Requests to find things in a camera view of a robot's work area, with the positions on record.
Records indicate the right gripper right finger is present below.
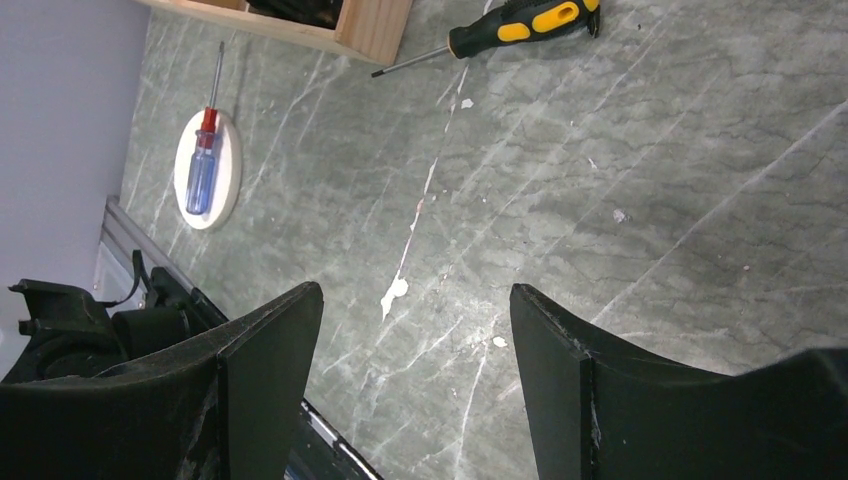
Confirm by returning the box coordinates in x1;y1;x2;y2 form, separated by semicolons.
510;284;847;479

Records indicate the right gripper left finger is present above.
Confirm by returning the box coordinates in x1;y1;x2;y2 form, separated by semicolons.
0;281;325;480

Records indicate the black gold patterned tie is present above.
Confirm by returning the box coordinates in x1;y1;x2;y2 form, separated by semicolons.
247;0;344;29

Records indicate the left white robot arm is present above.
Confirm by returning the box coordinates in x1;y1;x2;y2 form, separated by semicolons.
1;279;208;384

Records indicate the white tape roll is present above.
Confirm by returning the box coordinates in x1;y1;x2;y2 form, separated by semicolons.
173;111;242;230

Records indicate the blue red small screwdriver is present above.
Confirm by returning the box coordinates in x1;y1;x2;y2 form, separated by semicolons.
185;41;225;216

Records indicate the lower black yellow screwdriver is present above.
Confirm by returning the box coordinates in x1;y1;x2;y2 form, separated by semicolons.
371;0;601;78

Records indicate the wooden compartment tray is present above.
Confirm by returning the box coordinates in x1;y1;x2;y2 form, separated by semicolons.
140;0;412;66

